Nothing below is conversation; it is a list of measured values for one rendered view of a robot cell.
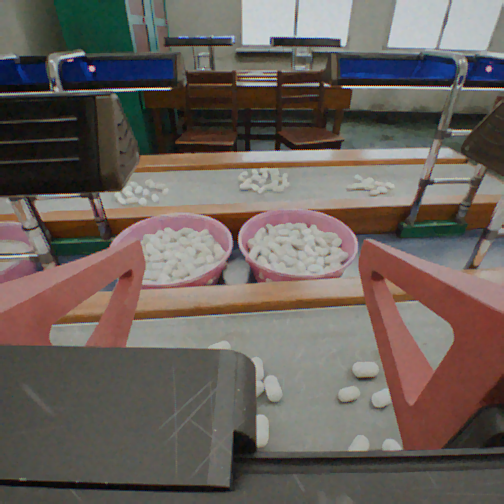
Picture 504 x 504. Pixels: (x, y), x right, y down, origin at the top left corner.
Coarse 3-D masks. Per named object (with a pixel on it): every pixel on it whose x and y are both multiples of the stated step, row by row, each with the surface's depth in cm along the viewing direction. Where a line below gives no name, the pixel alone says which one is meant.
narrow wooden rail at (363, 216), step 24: (0, 216) 77; (48, 216) 76; (72, 216) 76; (120, 216) 76; (144, 216) 77; (216, 216) 79; (240, 216) 79; (312, 216) 81; (336, 216) 82; (360, 216) 83; (384, 216) 83; (432, 216) 85; (480, 216) 86
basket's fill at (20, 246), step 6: (0, 240) 74; (6, 240) 74; (12, 240) 74; (18, 240) 73; (0, 246) 71; (6, 246) 72; (12, 246) 72; (18, 246) 72; (24, 246) 72; (0, 252) 70; (6, 252) 70; (12, 252) 70; (18, 252) 69; (0, 264) 65; (6, 264) 66; (0, 270) 64
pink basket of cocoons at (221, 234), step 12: (156, 216) 75; (168, 216) 76; (180, 216) 77; (192, 216) 76; (204, 216) 75; (132, 228) 72; (144, 228) 74; (156, 228) 76; (180, 228) 78; (192, 228) 77; (204, 228) 76; (216, 228) 74; (120, 240) 68; (216, 240) 74; (228, 240) 69; (228, 252) 63; (216, 264) 60; (204, 276) 58; (216, 276) 64; (144, 288) 58; (156, 288) 57
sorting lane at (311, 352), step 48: (144, 336) 50; (192, 336) 50; (240, 336) 50; (288, 336) 50; (336, 336) 50; (432, 336) 50; (288, 384) 43; (336, 384) 43; (384, 384) 43; (288, 432) 38; (336, 432) 38; (384, 432) 38
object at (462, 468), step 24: (240, 456) 4; (264, 456) 4; (288, 456) 4; (312, 456) 4; (336, 456) 4; (360, 456) 4; (384, 456) 4; (408, 456) 4; (432, 456) 4; (456, 456) 4; (480, 456) 4; (240, 480) 4; (264, 480) 4; (288, 480) 4; (312, 480) 4; (336, 480) 4; (360, 480) 4; (384, 480) 4; (408, 480) 4; (432, 480) 4; (456, 480) 4; (480, 480) 4
